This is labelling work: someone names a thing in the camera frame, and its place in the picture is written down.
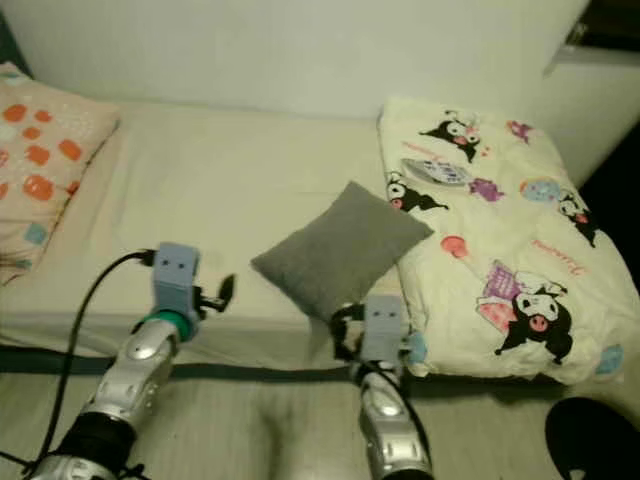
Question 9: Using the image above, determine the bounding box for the grey square pillow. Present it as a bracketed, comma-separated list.
[250, 181, 434, 323]

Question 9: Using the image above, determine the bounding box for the pink pillow with orange print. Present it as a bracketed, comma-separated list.
[0, 62, 121, 286]

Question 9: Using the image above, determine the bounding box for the bed with cream sheet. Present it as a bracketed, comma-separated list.
[0, 97, 640, 377]

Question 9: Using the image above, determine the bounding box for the cream cartoon print quilt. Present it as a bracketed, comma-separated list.
[378, 95, 640, 386]

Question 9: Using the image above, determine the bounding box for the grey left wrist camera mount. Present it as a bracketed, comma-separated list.
[153, 242, 199, 316]

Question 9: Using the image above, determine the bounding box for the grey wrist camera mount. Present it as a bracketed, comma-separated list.
[153, 242, 199, 316]
[363, 295, 408, 363]

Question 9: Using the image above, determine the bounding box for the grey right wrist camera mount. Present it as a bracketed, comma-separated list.
[363, 295, 408, 363]

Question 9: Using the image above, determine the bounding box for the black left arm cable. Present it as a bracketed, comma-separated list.
[58, 250, 158, 471]

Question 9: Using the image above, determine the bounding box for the thin black cord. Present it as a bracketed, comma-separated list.
[0, 452, 51, 475]

